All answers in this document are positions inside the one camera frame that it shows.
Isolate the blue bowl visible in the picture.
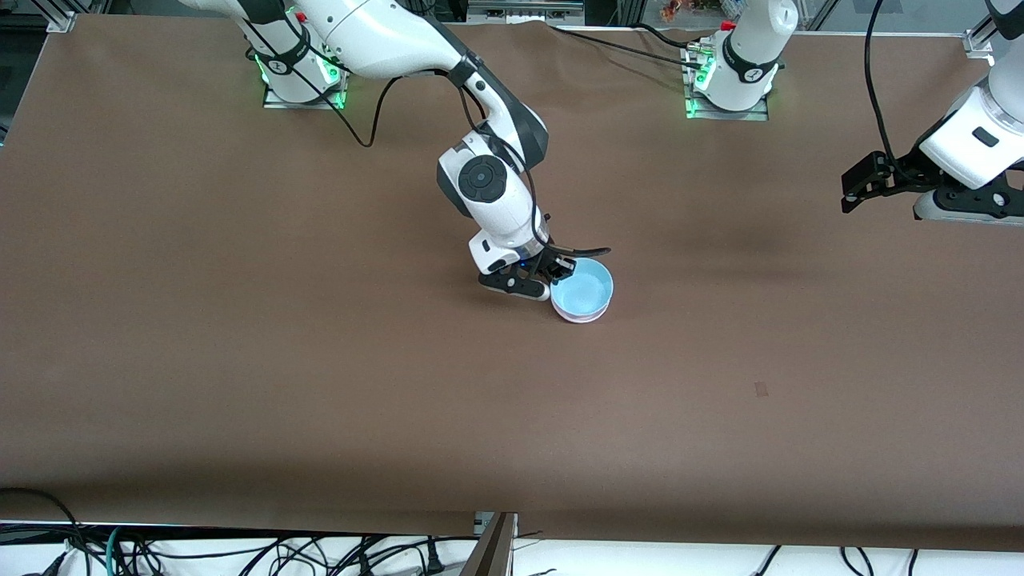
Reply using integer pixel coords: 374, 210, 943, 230
551, 257, 615, 318

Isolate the pink bowl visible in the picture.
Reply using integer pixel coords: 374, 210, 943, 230
554, 302, 612, 325

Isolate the brown table cover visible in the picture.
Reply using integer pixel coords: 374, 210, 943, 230
0, 14, 1024, 553

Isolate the grey power strip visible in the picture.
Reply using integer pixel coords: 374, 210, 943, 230
468, 0, 586, 25

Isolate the grey metal beam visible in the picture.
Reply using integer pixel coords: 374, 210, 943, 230
460, 512, 519, 576

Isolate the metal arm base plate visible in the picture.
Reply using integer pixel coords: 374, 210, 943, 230
262, 48, 348, 111
684, 40, 770, 122

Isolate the long black base cable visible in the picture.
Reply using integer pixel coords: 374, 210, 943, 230
548, 24, 701, 71

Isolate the short black base cable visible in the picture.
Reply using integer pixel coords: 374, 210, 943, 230
636, 22, 705, 50

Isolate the black looped floor cable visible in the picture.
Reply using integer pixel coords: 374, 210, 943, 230
0, 486, 89, 561

